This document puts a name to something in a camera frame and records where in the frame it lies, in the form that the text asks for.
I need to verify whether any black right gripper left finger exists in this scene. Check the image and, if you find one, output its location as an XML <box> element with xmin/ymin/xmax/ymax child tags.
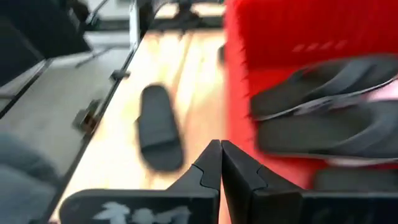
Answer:
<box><xmin>58</xmin><ymin>139</ymin><xmax>222</xmax><ymax>224</ymax></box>

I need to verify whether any black room divider panel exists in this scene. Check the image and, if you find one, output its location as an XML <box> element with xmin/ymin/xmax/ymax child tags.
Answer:
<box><xmin>0</xmin><ymin>0</ymin><xmax>93</xmax><ymax>88</ymax></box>

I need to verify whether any black frame clamp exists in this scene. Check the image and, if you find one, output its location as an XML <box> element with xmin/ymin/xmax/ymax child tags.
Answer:
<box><xmin>110</xmin><ymin>70</ymin><xmax>131</xmax><ymax>81</ymax></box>

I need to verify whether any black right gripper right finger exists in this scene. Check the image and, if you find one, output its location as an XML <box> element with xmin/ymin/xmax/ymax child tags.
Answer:
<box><xmin>221</xmin><ymin>139</ymin><xmax>398</xmax><ymax>224</ymax></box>

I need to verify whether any black flip-flop sandal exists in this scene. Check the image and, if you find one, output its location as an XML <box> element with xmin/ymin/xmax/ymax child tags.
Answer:
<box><xmin>256</xmin><ymin>99</ymin><xmax>398</xmax><ymax>159</ymax></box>
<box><xmin>250</xmin><ymin>54</ymin><xmax>398</xmax><ymax>121</ymax></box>

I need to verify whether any pink rubber slide sandal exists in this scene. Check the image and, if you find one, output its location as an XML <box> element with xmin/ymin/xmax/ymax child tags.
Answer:
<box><xmin>326</xmin><ymin>157</ymin><xmax>398</xmax><ymax>169</ymax></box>
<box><xmin>366</xmin><ymin>82</ymin><xmax>398</xmax><ymax>102</ymax></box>

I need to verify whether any black rubber slide sandal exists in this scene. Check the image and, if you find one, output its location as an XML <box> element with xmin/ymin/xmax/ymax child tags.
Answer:
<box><xmin>135</xmin><ymin>83</ymin><xmax>185</xmax><ymax>172</ymax></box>
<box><xmin>217</xmin><ymin>43</ymin><xmax>226</xmax><ymax>68</ymax></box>
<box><xmin>312</xmin><ymin>167</ymin><xmax>398</xmax><ymax>192</ymax></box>

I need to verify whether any red plastic storage bin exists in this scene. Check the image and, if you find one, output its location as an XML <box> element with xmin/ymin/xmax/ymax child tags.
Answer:
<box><xmin>222</xmin><ymin>0</ymin><xmax>398</xmax><ymax>190</ymax></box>

